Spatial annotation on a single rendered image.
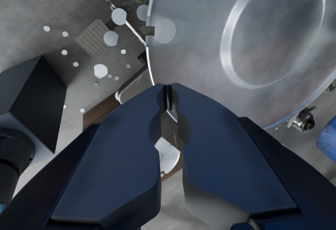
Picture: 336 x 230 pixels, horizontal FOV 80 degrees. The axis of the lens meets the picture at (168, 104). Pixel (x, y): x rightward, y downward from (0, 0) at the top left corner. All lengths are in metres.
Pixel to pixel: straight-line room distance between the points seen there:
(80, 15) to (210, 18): 0.81
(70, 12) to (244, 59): 0.83
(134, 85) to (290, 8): 0.18
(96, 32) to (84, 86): 0.34
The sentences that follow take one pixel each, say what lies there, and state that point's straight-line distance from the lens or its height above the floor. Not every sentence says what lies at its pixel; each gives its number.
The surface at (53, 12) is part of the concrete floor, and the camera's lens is 0.98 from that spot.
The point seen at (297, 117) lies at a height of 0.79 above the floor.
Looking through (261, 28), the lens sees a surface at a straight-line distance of 0.24.
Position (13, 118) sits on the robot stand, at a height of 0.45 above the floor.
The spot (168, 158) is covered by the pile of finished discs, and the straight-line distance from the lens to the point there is 0.96.
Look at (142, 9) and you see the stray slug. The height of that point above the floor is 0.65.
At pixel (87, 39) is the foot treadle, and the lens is 0.83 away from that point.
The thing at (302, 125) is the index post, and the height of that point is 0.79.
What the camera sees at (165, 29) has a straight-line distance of 0.19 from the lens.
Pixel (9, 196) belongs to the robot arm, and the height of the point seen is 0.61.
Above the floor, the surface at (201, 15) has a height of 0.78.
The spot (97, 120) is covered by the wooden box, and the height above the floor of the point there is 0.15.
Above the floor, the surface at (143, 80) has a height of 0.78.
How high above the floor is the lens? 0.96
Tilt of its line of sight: 53 degrees down
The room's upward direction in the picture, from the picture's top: 149 degrees clockwise
